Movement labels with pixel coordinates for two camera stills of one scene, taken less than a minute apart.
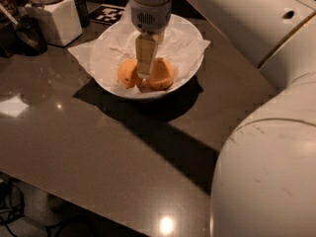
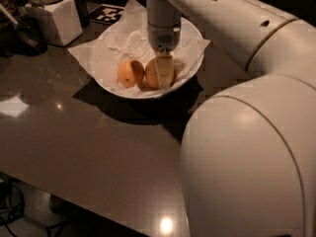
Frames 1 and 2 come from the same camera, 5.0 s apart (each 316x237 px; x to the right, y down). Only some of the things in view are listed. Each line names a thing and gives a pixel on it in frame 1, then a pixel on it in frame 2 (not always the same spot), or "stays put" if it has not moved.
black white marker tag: x=106 y=14 stays put
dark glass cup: x=82 y=9 stays put
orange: x=126 y=73 stays put
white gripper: x=150 y=18 -> x=163 y=38
